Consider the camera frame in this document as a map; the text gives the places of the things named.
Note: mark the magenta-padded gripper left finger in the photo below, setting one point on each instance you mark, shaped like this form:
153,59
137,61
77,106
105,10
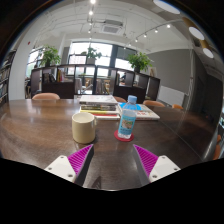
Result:
63,166

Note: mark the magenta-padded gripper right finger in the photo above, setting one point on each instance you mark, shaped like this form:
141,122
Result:
163,166

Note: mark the clear blue-capped water bottle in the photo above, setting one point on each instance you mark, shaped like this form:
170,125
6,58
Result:
127,120

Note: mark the cream ceramic mug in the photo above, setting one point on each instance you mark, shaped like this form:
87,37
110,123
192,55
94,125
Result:
83,128

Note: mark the white book with blue patch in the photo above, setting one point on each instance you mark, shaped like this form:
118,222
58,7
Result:
146,113

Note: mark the dark-spine thick book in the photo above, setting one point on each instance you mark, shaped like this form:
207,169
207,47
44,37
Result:
98,107

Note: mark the group of tan chairs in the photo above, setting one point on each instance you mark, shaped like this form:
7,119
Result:
46,96

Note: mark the pale grey cover book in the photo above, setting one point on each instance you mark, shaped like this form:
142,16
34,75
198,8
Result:
98,99

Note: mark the dark low shelf unit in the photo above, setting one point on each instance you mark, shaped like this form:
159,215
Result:
58,89

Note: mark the tall dark bookshelf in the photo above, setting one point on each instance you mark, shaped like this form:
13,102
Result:
4,80

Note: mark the tall leafy potted plant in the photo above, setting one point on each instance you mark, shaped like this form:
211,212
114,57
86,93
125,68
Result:
140,61

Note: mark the bushy wide potted plant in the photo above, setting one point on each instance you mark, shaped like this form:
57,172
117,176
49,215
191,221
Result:
50,55

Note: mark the small white-potted plant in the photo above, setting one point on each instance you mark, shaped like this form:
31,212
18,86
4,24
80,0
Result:
93,54

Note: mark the group of round ceiling lights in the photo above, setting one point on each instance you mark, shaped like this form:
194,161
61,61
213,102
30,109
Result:
196,33

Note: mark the ceiling air conditioner unit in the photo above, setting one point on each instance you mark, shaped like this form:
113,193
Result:
111,27

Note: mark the group of track spotlights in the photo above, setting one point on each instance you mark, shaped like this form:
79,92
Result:
90,12

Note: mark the white wall panel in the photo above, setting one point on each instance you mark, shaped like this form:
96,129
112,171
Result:
170,95

